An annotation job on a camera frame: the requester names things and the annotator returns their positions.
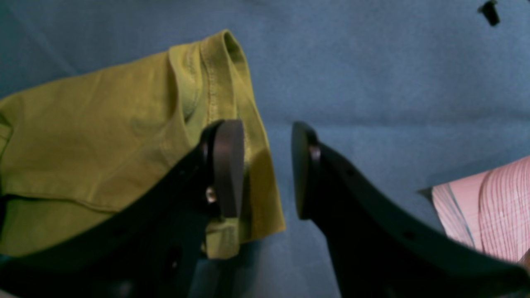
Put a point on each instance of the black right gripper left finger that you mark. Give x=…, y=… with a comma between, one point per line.
x=151, y=248

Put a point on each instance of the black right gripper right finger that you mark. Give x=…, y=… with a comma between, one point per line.
x=377, y=249

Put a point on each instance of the olive green t-shirt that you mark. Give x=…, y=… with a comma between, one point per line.
x=76, y=151

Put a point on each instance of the paper with orange block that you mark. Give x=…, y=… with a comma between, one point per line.
x=489, y=212

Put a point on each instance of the blue table cloth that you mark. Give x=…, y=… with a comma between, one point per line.
x=414, y=92

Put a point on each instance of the small black screw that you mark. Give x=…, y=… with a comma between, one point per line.
x=489, y=11

